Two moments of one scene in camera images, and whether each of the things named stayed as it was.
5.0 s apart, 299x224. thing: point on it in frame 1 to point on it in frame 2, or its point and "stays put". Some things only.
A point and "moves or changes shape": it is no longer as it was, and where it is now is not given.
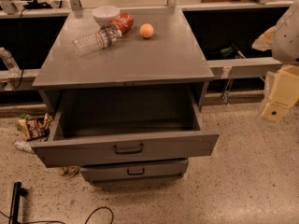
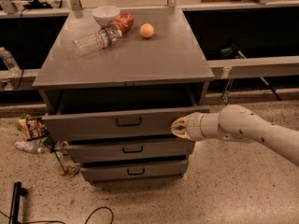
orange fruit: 146,30 stays put
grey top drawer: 105,125 moves or changes shape
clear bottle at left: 11,65 stays put
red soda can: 123,21 stays put
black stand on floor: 18,190 stays put
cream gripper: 287,37 to 194,126
